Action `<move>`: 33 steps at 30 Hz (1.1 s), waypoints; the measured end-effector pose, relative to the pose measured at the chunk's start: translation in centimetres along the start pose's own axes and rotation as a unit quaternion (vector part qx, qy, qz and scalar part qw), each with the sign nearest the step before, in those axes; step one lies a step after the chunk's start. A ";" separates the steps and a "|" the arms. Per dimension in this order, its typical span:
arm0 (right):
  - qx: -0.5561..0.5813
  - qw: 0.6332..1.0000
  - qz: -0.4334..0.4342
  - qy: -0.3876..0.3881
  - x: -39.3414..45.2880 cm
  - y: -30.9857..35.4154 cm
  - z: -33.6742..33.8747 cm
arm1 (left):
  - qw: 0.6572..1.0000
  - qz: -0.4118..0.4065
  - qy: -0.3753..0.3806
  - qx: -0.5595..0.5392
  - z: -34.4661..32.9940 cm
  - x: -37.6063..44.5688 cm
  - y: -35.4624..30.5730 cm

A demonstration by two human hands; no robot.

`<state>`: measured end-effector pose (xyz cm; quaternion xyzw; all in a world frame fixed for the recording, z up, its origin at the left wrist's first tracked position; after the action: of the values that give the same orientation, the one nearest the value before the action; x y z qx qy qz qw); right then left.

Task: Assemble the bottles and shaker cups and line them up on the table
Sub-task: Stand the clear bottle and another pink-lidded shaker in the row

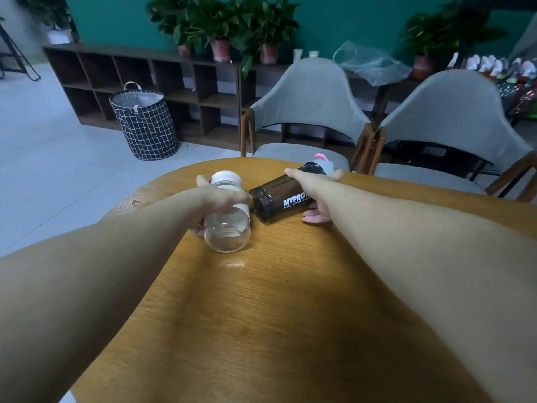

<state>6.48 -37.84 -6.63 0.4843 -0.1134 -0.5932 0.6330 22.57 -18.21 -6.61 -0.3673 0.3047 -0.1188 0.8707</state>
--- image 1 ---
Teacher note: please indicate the person's left hand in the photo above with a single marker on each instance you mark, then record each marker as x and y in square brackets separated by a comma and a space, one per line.
[212, 199]

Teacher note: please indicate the person's right hand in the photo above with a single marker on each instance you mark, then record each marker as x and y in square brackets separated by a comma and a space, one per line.
[323, 193]

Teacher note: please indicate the person's right thumb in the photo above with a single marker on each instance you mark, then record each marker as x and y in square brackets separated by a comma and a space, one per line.
[297, 175]

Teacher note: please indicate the person's left fingers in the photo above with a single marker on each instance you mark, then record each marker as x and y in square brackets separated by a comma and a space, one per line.
[237, 201]

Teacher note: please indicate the clear bottle with white cap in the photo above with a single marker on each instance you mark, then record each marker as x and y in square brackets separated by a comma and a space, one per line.
[226, 234]

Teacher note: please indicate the dark shaker bottle pink lid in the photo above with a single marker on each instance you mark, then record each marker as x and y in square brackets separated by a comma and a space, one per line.
[272, 202]

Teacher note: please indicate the person's right forearm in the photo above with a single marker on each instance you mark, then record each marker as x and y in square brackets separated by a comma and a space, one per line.
[440, 268]

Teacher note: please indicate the person's left forearm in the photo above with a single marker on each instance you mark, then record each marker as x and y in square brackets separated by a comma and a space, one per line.
[84, 289]

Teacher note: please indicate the grey upholstered wooden chair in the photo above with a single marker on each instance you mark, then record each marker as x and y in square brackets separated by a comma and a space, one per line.
[455, 117]
[312, 96]

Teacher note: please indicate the black grid laundry basket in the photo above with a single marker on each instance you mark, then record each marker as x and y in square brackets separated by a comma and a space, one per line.
[144, 123]

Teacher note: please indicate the clear plastic bag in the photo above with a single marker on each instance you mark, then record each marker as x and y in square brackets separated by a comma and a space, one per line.
[371, 65]

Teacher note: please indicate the green plant in pink pot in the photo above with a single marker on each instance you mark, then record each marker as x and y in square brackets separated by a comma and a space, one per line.
[436, 33]
[174, 20]
[218, 25]
[268, 29]

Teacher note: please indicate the dark brown cubby shelf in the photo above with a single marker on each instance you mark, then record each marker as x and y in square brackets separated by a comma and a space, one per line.
[126, 79]

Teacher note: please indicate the row of colourful bottles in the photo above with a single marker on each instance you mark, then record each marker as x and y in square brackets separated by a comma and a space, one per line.
[509, 79]

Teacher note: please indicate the green plant in white pot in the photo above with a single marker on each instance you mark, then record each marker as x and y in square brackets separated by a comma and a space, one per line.
[50, 16]

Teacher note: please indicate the black tripod stand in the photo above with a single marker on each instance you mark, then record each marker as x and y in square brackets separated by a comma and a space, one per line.
[16, 54]

